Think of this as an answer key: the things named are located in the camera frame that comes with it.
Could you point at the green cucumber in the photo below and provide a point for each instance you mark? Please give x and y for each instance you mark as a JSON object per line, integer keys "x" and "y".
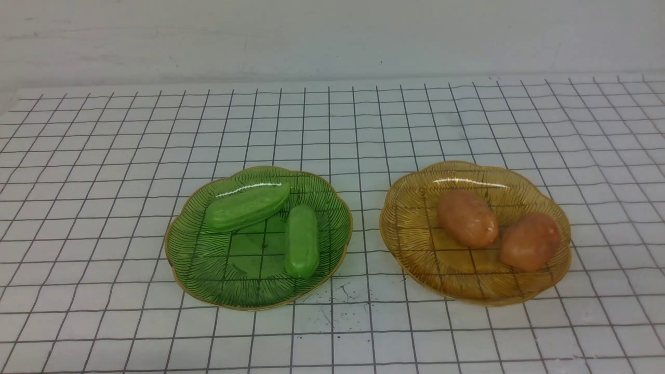
{"x": 249, "y": 204}
{"x": 302, "y": 252}

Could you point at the orange potato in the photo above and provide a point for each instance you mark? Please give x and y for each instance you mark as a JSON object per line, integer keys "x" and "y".
{"x": 468, "y": 219}
{"x": 530, "y": 242}

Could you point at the amber glass plate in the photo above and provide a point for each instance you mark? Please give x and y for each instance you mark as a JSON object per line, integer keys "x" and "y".
{"x": 410, "y": 230}

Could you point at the green glass plate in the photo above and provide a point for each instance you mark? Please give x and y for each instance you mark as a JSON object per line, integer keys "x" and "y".
{"x": 245, "y": 269}

